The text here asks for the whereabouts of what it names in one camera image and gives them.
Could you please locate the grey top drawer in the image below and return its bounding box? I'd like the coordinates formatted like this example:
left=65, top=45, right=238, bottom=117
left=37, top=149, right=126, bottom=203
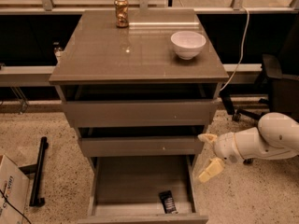
left=58, top=83, right=219, bottom=128

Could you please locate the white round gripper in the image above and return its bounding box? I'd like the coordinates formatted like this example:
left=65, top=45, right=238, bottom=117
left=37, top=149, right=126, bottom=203
left=198, top=133, right=244, bottom=183

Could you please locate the white power cable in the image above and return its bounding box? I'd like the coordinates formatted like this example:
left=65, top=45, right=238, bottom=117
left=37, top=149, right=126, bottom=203
left=219, top=7, right=250, bottom=92

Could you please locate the grey drawer cabinet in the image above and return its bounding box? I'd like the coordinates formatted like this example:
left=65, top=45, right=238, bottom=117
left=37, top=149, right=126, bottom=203
left=48, top=8, right=230, bottom=173

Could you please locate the cardboard box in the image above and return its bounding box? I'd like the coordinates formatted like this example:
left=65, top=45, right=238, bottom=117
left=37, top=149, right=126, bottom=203
left=0, top=155, right=29, bottom=224

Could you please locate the grey drawer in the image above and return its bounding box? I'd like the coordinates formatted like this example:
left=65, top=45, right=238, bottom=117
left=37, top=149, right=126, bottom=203
left=58, top=83, right=219, bottom=128
left=78, top=155, right=208, bottom=224
left=78, top=125, right=205, bottom=157

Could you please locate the black metal bar stand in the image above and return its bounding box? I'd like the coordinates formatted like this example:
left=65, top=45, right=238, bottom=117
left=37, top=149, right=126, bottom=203
left=21, top=136, right=49, bottom=207

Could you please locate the grey bottom drawer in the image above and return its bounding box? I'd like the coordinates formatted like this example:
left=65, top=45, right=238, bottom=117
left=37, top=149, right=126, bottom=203
left=78, top=155, right=208, bottom=224

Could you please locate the black thin cable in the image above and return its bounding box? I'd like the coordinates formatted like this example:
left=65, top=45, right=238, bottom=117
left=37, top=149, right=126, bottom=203
left=0, top=189, right=32, bottom=224

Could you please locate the dark rxbar blueberry wrapper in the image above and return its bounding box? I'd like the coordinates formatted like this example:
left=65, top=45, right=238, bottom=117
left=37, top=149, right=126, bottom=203
left=159, top=190, right=178, bottom=214

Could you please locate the small clear bottle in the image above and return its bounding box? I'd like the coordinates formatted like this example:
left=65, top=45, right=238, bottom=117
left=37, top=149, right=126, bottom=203
left=53, top=42, right=64, bottom=62

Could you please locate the crushed gold soda can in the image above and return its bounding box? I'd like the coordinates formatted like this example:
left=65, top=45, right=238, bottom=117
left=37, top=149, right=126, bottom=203
left=114, top=0, right=129, bottom=28

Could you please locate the grey middle drawer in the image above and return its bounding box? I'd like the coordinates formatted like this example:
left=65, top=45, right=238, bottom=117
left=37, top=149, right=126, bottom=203
left=78, top=125, right=205, bottom=157

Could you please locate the white ceramic bowl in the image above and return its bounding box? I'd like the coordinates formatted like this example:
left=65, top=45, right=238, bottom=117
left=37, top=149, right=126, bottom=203
left=170, top=31, right=206, bottom=60

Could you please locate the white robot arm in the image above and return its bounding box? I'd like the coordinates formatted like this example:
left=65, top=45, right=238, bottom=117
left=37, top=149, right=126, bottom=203
left=198, top=112, right=299, bottom=183

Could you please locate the black office chair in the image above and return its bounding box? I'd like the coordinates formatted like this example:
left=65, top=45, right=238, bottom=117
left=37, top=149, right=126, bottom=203
left=219, top=14, right=299, bottom=165

